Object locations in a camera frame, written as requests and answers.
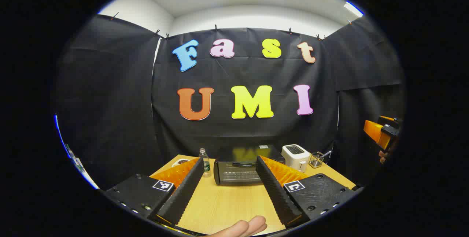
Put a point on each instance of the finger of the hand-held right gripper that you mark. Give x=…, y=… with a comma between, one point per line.
x=377, y=132

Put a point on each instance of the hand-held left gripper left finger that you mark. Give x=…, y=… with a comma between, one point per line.
x=187, y=193

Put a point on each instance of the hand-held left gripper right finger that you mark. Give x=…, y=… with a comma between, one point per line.
x=278, y=196

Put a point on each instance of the black electric oven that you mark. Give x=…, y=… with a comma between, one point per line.
x=234, y=174

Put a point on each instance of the small white dish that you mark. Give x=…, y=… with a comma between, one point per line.
x=180, y=162

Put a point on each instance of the clear plastic water bottle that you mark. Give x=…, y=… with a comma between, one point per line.
x=207, y=167

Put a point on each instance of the white toaster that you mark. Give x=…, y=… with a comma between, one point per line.
x=295, y=158

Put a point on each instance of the small white spoon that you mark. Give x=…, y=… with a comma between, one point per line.
x=325, y=154

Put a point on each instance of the small ceiling light panel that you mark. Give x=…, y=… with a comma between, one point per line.
x=353, y=8

